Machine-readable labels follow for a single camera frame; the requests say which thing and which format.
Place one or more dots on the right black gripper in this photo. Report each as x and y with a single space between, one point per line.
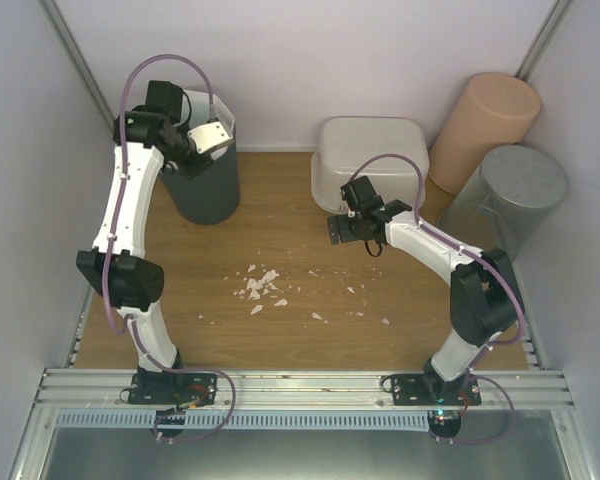
345 234

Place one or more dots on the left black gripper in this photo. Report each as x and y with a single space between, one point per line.
190 170

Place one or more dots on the white octagonal bin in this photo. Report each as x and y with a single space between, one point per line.
200 115

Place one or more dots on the dark grey bin white liner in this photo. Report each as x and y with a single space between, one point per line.
211 197

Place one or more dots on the salmon pink plastic bin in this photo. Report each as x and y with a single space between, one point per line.
493 110

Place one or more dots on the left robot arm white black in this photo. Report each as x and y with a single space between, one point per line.
148 138

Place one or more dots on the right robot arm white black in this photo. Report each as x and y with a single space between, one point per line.
485 299

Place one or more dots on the white plastic shard pile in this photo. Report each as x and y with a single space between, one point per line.
258 284

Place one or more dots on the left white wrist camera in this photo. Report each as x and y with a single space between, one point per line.
210 137

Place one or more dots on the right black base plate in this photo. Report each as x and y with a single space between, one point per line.
419 389

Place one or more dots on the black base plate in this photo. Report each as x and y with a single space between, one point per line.
175 389
419 389

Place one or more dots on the left aluminium frame post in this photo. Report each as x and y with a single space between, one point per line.
69 44

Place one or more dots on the aluminium frame post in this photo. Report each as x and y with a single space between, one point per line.
69 44
549 27

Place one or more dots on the grey slotted cable duct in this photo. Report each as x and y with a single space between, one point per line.
257 420

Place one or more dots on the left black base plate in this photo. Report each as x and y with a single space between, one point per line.
175 389

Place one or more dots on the aluminium front rail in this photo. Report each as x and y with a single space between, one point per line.
306 390

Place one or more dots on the right aluminium frame post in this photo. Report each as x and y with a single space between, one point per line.
549 27

